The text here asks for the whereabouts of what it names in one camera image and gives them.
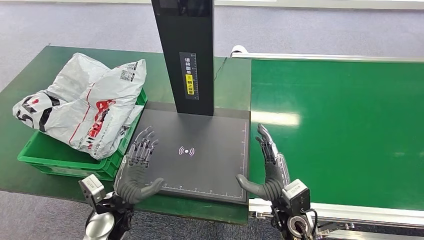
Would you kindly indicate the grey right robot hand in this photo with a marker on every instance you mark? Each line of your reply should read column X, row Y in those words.
column 276, row 172

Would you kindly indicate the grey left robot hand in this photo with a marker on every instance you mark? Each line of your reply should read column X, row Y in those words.
column 132, row 182

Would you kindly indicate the white SF courier package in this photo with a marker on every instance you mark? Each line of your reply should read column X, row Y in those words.
column 86, row 96

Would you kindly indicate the black weighing scale with column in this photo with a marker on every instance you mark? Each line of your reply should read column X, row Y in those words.
column 198, row 172

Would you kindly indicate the green plastic basket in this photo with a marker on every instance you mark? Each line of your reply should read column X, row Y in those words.
column 49, row 155

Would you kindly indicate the green belt conveyor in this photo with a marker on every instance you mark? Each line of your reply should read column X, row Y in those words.
column 348, row 132

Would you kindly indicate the white conveyor end cap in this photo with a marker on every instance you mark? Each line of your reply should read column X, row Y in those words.
column 238, row 50

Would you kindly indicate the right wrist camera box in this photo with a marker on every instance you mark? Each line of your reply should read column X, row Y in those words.
column 296, row 197

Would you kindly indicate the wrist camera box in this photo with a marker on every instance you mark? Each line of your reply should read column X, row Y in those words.
column 296, row 197
column 91, row 188

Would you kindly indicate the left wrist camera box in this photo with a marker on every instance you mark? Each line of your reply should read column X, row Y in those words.
column 91, row 188

